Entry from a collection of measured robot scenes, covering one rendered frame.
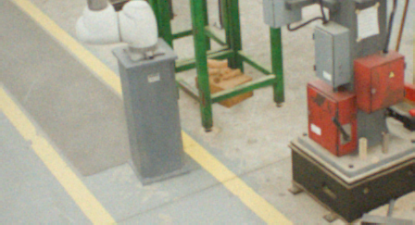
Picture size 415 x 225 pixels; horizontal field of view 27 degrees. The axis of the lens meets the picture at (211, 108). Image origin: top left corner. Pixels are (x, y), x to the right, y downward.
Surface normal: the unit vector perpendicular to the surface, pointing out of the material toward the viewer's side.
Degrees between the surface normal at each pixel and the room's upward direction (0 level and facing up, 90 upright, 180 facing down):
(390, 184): 90
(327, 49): 90
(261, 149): 0
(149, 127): 90
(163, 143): 90
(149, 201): 0
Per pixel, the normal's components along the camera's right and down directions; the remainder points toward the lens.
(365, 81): -0.87, 0.29
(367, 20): 0.48, 0.36
